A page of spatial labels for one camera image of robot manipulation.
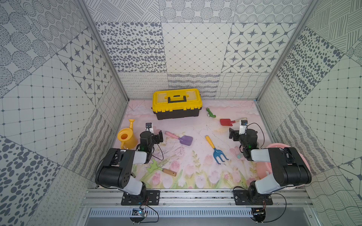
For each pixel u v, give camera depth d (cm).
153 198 73
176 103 96
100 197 75
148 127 81
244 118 104
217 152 91
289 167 46
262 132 101
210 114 110
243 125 81
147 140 73
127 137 85
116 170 45
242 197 73
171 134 98
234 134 84
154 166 86
